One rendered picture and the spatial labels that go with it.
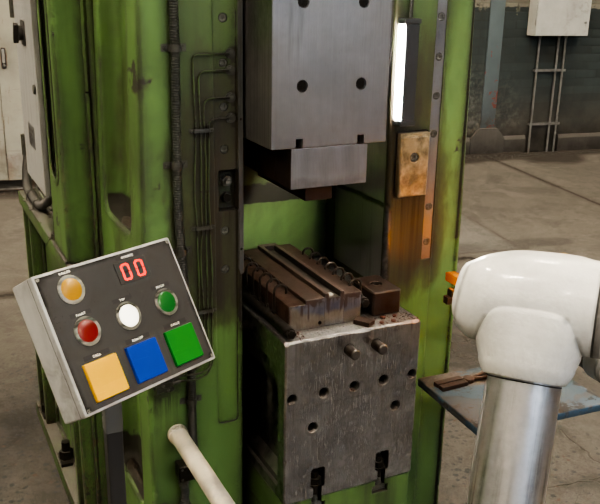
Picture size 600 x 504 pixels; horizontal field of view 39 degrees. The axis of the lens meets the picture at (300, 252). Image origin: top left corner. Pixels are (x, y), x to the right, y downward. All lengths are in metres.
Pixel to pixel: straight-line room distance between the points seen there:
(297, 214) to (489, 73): 6.47
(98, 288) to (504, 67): 7.52
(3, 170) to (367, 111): 5.50
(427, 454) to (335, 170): 1.06
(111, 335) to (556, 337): 0.89
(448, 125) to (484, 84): 6.54
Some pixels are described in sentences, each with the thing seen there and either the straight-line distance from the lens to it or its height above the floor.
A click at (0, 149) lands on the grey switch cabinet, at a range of 7.21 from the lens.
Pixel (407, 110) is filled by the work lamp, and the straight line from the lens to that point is 2.17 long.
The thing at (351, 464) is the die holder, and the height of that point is 0.54.
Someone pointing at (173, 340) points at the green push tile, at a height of 1.02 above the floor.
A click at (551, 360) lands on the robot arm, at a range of 1.14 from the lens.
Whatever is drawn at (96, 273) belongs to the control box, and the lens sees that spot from 1.69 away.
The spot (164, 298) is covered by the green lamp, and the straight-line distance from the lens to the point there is 1.76.
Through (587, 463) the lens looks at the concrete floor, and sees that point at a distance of 3.45.
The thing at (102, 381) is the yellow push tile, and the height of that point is 1.01.
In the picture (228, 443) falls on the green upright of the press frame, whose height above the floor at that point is 0.56.
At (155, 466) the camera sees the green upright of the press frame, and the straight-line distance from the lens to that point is 2.24.
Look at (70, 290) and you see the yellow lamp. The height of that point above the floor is 1.16.
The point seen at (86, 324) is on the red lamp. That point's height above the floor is 1.10.
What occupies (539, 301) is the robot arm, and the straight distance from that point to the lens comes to 1.14.
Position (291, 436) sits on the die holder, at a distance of 2.10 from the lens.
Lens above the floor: 1.74
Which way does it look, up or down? 18 degrees down
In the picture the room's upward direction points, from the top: 1 degrees clockwise
